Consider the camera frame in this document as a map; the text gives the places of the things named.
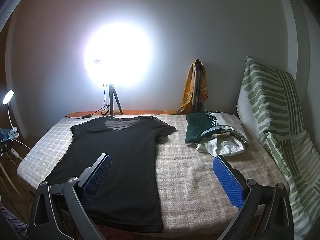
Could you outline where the dark folded stand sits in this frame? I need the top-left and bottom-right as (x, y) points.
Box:
(192, 64), (204, 113)

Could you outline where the bright ring light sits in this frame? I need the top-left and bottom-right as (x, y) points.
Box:
(84, 24), (153, 87)

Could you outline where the bed with checked cover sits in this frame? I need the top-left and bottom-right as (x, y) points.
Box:
(17, 114), (292, 240)

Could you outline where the dark striped cloth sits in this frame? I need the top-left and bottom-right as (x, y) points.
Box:
(0, 202), (28, 238)

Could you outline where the dark green garment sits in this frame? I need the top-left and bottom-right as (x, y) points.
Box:
(185, 112), (223, 144)

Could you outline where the green patterned white pillow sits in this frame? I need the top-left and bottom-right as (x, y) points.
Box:
(260, 129), (320, 239)
(236, 56), (305, 137)

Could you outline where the orange patterned cloth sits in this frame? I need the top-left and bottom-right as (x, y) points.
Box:
(179, 59), (209, 115)

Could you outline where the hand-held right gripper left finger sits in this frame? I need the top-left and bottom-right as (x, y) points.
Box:
(29, 152), (112, 240)

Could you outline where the orange bed sheet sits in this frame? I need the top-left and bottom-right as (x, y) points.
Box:
(67, 109), (180, 117)

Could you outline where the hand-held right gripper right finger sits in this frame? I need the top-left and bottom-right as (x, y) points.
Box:
(212, 155), (295, 240)

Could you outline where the black power cable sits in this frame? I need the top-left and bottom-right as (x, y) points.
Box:
(65, 84), (110, 119)

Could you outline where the black t-shirt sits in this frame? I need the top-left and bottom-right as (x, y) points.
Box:
(46, 116), (177, 233)

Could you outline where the black tripod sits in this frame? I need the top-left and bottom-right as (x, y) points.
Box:
(108, 83), (123, 118)

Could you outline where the white clip desk lamp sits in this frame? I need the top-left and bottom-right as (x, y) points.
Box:
(2, 90), (20, 139)

